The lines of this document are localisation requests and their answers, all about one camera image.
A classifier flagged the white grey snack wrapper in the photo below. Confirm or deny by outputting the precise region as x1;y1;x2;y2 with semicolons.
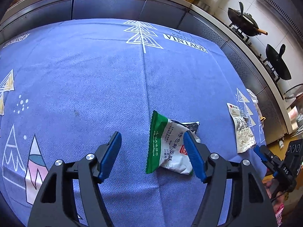
227;103;256;154

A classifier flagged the white green snack wrapper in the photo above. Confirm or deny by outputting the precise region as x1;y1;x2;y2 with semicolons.
145;111;200;175

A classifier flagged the dark kitchen cabinet counter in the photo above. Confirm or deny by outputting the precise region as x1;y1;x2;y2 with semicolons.
1;0;293;143

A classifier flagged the pink patterned sleeve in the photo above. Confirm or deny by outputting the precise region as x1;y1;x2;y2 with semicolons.
273;202;284;226

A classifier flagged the black frying pan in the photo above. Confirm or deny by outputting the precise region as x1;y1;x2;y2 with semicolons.
266;44;292;80

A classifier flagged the blue patterned tablecloth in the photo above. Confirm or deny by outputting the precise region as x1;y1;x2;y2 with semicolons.
1;19;266;226

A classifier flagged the steel range hood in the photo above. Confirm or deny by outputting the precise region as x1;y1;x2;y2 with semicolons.
258;0;302;44

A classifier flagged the black wok with handle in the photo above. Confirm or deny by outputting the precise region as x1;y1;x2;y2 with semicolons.
227;1;268;36

